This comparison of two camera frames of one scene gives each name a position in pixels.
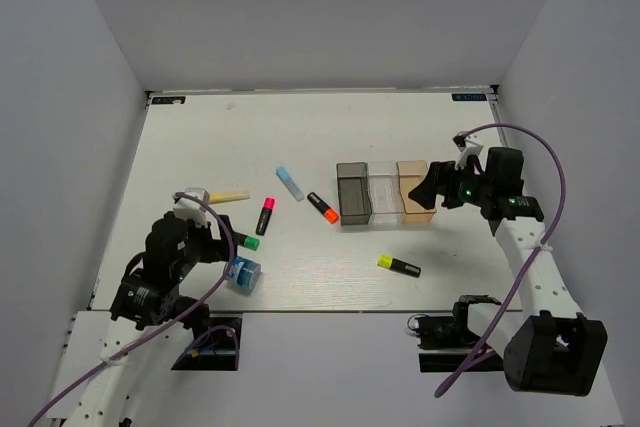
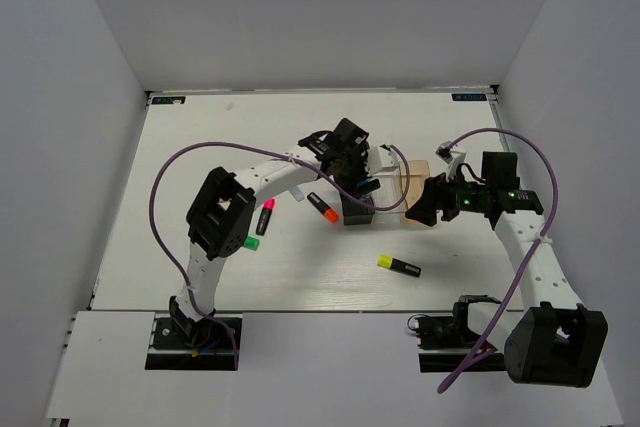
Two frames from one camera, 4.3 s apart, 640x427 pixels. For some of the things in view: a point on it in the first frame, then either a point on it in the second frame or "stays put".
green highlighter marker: [252, 242] stays put
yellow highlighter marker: [388, 261] stays put
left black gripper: [218, 247] -> [360, 154]
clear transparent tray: [385, 194] stays put
